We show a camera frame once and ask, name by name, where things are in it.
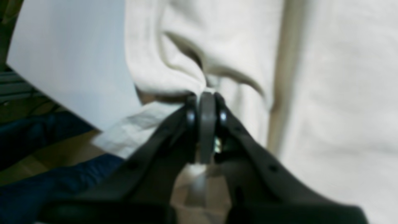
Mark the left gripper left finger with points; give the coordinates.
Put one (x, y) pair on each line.
(139, 191)

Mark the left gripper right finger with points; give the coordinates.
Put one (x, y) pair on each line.
(262, 190)

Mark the beige t-shirt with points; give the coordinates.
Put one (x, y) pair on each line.
(313, 81)

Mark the dark blue cloth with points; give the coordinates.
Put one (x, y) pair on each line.
(26, 183)

